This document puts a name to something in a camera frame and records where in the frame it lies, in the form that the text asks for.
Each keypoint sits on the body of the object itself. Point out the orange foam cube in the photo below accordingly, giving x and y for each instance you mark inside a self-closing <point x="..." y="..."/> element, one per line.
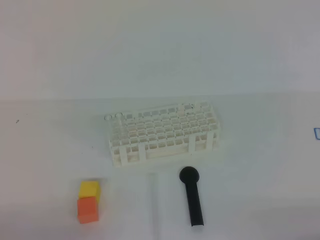
<point x="87" y="210"/>

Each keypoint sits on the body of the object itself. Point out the white plastic test tube rack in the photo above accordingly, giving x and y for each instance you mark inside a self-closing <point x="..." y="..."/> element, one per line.
<point x="165" y="133"/>

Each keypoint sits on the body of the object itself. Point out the clear test tube in rack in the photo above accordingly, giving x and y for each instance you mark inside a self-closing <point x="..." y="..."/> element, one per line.
<point x="110" y="129"/>

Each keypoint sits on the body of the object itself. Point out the yellow foam cube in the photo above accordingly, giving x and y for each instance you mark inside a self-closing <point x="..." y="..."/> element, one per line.
<point x="90" y="188"/>

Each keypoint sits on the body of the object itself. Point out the clear glass test tube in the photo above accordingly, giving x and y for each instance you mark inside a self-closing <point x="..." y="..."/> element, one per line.
<point x="154" y="205"/>

